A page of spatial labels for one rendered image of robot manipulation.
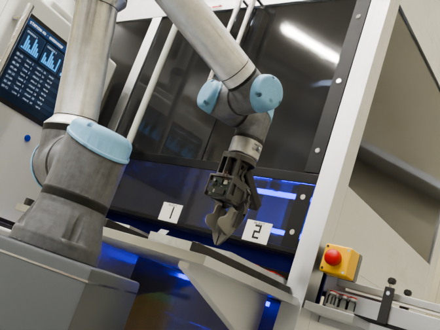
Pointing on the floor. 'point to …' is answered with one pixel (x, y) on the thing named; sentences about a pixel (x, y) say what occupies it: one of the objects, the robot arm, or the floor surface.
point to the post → (338, 165)
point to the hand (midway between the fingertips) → (220, 240)
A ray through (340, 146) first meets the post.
